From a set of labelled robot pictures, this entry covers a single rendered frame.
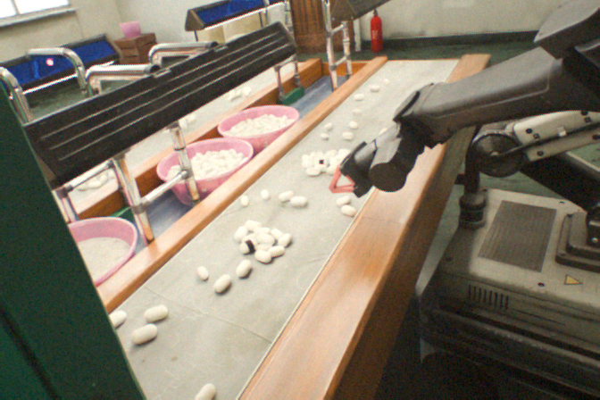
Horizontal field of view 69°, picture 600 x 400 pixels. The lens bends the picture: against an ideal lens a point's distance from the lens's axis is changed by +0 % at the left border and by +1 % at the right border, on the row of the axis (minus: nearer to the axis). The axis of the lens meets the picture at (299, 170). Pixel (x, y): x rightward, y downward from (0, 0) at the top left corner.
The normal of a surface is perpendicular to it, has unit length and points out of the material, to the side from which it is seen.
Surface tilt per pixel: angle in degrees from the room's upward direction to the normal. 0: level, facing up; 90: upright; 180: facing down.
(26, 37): 90
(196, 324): 0
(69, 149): 58
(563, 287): 0
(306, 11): 90
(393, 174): 98
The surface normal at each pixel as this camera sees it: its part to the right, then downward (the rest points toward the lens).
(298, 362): -0.14, -0.88
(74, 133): 0.67, -0.38
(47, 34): 0.91, 0.07
